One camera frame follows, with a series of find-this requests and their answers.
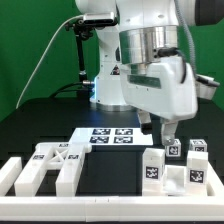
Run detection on white chair seat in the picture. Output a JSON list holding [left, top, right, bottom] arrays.
[[141, 164, 216, 198]]

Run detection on white U-shaped fence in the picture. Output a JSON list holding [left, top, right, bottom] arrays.
[[0, 157, 224, 222]]

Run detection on black camera stand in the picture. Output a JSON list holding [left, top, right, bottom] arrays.
[[65, 19, 93, 98]]

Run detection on white camera cable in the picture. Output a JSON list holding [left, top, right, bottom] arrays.
[[15, 14, 85, 110]]

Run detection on black cables at base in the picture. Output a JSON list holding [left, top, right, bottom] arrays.
[[48, 79, 96, 99]]

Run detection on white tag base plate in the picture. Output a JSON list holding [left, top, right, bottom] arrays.
[[69, 127, 153, 146]]

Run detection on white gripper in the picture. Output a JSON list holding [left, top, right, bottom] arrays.
[[120, 57, 198, 146]]

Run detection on white tagged cube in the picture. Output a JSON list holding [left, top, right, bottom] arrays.
[[189, 139, 207, 152], [166, 139, 181, 157]]

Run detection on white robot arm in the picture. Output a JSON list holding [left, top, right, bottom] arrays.
[[75, 0, 224, 146]]

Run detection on grey camera on stand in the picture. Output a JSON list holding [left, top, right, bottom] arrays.
[[83, 12, 117, 27]]

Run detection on white chair back frame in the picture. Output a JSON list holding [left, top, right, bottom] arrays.
[[14, 142, 92, 197]]

